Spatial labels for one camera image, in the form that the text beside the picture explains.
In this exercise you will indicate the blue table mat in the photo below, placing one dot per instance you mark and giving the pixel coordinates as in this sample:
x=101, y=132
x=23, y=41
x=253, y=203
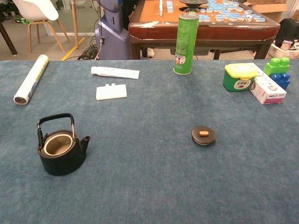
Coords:
x=149, y=182

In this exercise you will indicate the wooden pole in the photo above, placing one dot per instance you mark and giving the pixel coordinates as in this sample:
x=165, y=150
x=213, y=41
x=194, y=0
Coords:
x=74, y=23

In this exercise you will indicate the dark table leg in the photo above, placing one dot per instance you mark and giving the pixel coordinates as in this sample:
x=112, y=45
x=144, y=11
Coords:
x=8, y=39

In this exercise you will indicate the white pink toothpaste box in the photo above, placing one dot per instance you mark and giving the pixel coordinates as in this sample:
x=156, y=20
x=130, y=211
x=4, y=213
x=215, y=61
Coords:
x=268, y=92

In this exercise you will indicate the black bag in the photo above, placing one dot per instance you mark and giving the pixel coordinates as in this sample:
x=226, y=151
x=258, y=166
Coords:
x=289, y=30

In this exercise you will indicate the green toy brick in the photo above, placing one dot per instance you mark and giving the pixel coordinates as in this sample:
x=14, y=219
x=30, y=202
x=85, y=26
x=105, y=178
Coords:
x=276, y=67

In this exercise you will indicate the white chair wooden legs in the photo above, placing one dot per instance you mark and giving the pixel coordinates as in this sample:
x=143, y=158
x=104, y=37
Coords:
x=35, y=9

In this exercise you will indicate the black teapot lid orange knob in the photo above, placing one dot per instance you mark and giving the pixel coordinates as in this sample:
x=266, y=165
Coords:
x=205, y=139

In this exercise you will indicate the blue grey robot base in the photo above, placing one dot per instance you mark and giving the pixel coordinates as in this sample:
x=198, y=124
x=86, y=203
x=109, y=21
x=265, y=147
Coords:
x=112, y=39

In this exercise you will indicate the white toothpaste tube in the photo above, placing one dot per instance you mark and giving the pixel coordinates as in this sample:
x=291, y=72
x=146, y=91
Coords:
x=112, y=72

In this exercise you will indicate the brown mahjong table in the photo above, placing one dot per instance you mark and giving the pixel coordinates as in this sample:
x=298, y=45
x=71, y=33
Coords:
x=222, y=32

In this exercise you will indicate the green chips can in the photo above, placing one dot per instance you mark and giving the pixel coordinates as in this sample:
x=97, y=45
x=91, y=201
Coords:
x=185, y=46

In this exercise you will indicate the upright mahjong tile row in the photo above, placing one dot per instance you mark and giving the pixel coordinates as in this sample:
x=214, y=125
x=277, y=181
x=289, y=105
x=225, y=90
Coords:
x=161, y=8

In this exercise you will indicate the white crate with items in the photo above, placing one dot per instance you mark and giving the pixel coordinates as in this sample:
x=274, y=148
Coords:
x=280, y=52

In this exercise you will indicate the yellow-lidded small container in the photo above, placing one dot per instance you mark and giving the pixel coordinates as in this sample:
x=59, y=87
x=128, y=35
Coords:
x=234, y=84

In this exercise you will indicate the white dotted mahjong tile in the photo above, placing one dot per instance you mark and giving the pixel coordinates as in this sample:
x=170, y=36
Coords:
x=249, y=18

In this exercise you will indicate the white film roll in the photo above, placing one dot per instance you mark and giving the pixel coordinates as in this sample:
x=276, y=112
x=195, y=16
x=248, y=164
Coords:
x=30, y=80

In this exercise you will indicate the black cast iron teapot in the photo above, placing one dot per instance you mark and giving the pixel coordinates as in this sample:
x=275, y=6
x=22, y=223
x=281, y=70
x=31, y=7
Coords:
x=60, y=163

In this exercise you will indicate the black mahjong table centre dial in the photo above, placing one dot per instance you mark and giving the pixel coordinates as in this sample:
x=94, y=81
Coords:
x=193, y=3

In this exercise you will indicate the blue toy brick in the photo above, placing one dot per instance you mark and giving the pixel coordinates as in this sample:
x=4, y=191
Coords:
x=282, y=80

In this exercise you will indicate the blue white mahjong tile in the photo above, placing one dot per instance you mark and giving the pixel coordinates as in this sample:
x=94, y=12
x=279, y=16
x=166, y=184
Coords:
x=259, y=18

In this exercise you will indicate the cardboard box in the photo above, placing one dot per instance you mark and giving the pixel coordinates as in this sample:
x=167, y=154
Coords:
x=268, y=9

